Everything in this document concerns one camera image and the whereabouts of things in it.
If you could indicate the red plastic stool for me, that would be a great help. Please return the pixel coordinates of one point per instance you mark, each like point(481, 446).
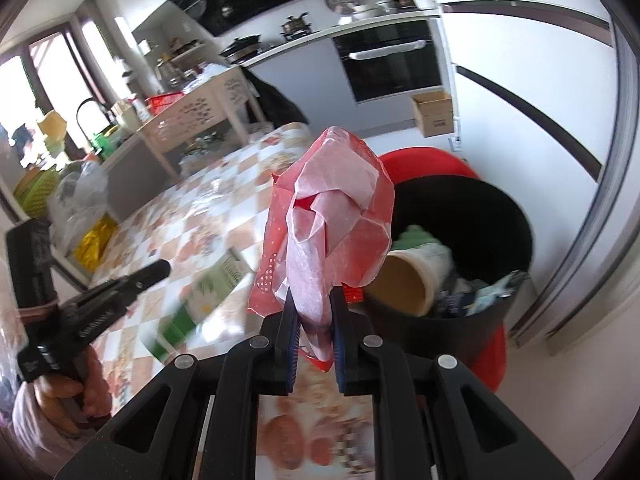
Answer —
point(425, 160)

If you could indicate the steel kettle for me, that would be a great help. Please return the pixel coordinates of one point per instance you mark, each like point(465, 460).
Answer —
point(167, 72)

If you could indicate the black trash bin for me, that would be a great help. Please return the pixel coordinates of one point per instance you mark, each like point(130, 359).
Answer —
point(475, 220)

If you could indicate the pink red paper wrapper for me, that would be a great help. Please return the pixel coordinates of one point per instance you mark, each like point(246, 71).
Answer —
point(330, 200)

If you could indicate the blue printed snack packet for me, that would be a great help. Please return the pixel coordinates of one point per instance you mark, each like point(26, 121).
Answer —
point(480, 295)

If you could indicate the white refrigerator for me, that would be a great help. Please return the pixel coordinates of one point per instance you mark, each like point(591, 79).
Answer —
point(525, 60)

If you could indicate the printed white paper cup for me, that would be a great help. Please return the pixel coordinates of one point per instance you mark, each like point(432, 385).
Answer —
point(400, 285)

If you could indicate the gold foil bag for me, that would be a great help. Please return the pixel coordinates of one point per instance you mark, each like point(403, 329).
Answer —
point(95, 242)

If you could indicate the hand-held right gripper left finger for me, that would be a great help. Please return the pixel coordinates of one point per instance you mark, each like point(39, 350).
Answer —
point(290, 345)

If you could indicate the sliding door frame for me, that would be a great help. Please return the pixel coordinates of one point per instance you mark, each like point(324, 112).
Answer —
point(600, 210)

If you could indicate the black plastic bag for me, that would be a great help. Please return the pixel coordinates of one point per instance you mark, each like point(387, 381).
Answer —
point(275, 100)

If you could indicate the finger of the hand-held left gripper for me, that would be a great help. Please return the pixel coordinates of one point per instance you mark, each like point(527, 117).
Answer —
point(145, 280)

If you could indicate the black wok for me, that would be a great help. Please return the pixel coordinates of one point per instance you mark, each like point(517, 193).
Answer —
point(242, 47)

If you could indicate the green plastic basket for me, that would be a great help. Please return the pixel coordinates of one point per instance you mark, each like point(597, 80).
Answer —
point(35, 192)

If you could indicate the red plastic basket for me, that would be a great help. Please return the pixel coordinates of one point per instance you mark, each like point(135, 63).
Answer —
point(165, 102)

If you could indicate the clear plastic bag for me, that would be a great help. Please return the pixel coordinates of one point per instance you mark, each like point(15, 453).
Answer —
point(80, 200)

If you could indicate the steel cooking pot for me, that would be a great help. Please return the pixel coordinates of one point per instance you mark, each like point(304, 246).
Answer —
point(296, 27)

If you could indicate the checkered printed tablecloth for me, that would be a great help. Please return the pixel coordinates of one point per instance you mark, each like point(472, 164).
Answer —
point(210, 195)

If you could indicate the green white drink carton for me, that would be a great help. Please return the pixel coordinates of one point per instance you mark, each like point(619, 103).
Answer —
point(205, 300)

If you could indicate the green plastic bag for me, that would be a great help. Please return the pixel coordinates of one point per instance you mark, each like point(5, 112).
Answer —
point(417, 237)

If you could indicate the black kitchen faucet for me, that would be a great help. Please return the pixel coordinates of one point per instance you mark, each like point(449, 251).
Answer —
point(82, 110)

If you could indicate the cardboard box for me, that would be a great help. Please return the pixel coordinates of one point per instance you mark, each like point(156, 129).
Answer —
point(432, 112)

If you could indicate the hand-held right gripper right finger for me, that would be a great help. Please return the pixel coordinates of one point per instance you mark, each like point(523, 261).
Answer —
point(340, 345)

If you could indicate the green plastic tub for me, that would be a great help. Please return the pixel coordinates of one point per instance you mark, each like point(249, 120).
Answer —
point(107, 141)

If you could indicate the black built-in oven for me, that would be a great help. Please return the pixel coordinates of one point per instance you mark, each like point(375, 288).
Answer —
point(390, 65)

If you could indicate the beige flower cut-out cart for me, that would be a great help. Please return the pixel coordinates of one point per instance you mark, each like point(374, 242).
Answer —
point(200, 110)

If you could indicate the person's left hand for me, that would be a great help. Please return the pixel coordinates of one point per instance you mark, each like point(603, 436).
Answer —
point(97, 395)

